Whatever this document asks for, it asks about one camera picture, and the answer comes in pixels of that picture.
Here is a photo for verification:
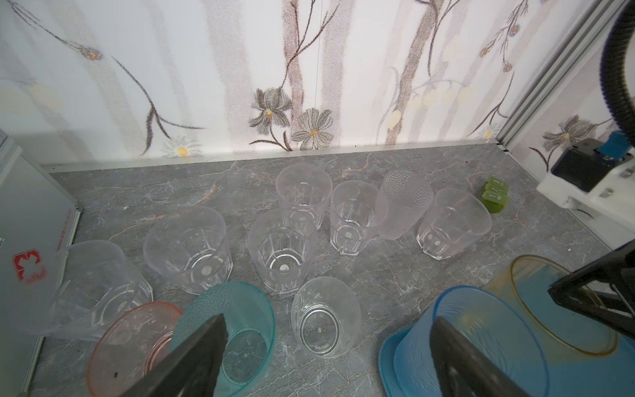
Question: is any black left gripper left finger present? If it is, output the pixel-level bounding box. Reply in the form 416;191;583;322
123;314;228;396

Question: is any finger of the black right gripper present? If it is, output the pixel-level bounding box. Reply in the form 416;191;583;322
547;241;634;338

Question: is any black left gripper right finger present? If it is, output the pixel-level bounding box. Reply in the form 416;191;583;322
430;318;527;397

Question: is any blue plastic cup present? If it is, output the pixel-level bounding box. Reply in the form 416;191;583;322
393;286;550;396

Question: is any teal dotted plastic cup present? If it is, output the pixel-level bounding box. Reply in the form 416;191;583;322
170;281;276;396

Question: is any yellow plastic cup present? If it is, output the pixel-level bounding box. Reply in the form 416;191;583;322
483;254;619;358

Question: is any pink plastic cup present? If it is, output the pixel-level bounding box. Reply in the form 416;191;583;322
87;302;182;396

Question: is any teal plastic tray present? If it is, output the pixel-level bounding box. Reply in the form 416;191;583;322
378;327;634;396

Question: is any clear faceted cup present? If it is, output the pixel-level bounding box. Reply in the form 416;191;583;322
416;188;492;261
3;240;153;341
143;206;233;295
275;163;333;230
329;180;389;256
247;208;318;294

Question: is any clear faceted cup far left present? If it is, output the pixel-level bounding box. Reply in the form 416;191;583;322
3;240;153;341

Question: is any clear small round cup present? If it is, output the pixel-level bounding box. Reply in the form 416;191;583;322
290;276;361;359

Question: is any small green block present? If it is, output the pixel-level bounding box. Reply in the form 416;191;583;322
481;176;509;213

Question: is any clear faceted cup far right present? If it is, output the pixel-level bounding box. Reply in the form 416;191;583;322
416;188;492;261

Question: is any clear faceted cup centre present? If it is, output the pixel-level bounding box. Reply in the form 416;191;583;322
247;208;318;294

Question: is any clear dotted cup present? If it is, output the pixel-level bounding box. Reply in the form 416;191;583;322
379;169;434;240

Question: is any clear faceted cup middle right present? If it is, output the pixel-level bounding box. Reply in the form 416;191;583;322
329;180;389;256

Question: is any clear faceted cup back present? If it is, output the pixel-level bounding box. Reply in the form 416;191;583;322
275;163;333;230

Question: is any silver aluminium case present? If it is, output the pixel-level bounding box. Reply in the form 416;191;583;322
1;133;81;396

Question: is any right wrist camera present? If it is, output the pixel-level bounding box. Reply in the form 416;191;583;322
537;131;634;232

